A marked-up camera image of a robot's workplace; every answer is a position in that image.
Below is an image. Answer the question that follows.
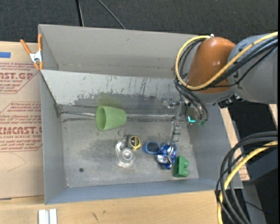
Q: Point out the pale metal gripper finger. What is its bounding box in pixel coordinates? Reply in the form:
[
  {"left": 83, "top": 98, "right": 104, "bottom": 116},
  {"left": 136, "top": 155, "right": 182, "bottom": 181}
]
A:
[
  {"left": 168, "top": 121, "right": 175, "bottom": 145},
  {"left": 174, "top": 121, "right": 182, "bottom": 143}
]

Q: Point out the crumpled blue and silver packet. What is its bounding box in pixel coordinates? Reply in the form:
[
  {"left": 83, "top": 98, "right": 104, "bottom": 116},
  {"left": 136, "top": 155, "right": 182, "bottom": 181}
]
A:
[{"left": 156, "top": 142, "right": 178, "bottom": 170}]

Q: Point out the green toy building block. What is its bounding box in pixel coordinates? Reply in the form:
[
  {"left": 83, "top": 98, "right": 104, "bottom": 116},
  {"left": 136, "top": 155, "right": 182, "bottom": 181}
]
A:
[{"left": 173, "top": 155, "right": 190, "bottom": 178}]

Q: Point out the black and yellow tape measure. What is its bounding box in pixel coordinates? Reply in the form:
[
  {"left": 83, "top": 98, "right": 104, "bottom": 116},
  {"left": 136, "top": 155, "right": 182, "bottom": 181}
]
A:
[{"left": 118, "top": 129, "right": 142, "bottom": 152}]

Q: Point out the green plastic cup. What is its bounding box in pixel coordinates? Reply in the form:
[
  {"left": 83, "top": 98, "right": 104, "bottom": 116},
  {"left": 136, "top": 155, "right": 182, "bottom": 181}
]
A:
[{"left": 95, "top": 105, "right": 127, "bottom": 131}]

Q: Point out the grey metal bin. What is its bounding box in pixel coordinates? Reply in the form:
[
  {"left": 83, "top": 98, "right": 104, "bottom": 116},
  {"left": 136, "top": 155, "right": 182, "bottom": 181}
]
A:
[{"left": 38, "top": 24, "right": 244, "bottom": 205}]

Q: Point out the brown cardboard board red print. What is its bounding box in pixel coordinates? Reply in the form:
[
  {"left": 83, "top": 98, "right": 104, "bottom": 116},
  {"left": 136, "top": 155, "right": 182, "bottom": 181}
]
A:
[{"left": 0, "top": 40, "right": 45, "bottom": 201}]

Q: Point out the blue plastic ring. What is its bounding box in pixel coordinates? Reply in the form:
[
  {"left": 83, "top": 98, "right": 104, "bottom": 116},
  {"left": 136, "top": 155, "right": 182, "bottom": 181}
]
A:
[{"left": 143, "top": 141, "right": 161, "bottom": 154}]

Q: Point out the black cylinder on white bracket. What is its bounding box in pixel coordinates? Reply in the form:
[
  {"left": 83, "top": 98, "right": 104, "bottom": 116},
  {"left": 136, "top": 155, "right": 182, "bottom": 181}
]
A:
[{"left": 217, "top": 95, "right": 244, "bottom": 109}]

